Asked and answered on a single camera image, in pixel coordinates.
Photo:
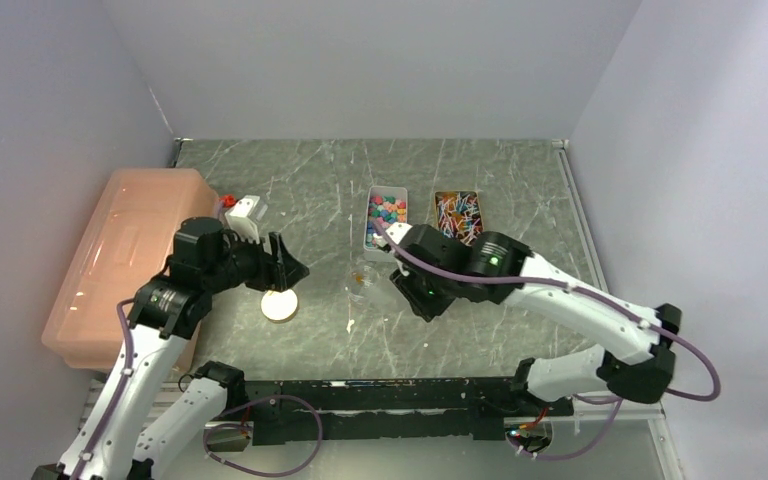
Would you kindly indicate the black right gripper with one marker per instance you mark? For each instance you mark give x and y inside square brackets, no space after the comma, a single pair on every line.
[421,306]

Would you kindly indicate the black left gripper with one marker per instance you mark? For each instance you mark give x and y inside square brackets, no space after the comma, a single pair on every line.
[278,271]

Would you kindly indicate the white tin of pastel candies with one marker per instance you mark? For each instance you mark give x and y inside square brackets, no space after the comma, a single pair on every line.
[386,205]

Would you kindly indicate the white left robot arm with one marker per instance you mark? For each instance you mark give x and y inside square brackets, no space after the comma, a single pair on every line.
[207,258]

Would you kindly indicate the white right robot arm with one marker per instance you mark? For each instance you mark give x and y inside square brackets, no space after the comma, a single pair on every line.
[631,355]

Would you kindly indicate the gold round lid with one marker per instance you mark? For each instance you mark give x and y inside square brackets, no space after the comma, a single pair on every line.
[279,307]

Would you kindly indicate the clear plastic cup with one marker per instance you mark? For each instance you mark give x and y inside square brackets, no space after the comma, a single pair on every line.
[361,285]

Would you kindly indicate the gold tin of lollipops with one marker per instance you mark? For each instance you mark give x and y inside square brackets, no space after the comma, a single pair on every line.
[459,215]

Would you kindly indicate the orange translucent storage box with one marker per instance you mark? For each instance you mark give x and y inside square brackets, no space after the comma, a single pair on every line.
[126,242]

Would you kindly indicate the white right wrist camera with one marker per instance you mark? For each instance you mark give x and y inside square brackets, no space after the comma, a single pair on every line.
[385,238]

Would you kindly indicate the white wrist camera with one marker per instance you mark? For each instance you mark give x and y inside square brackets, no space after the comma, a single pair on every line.
[385,238]
[242,215]

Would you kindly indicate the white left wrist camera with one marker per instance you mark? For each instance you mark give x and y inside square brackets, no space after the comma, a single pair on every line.
[242,215]

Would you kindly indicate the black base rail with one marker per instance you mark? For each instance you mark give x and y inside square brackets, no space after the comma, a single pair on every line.
[480,408]

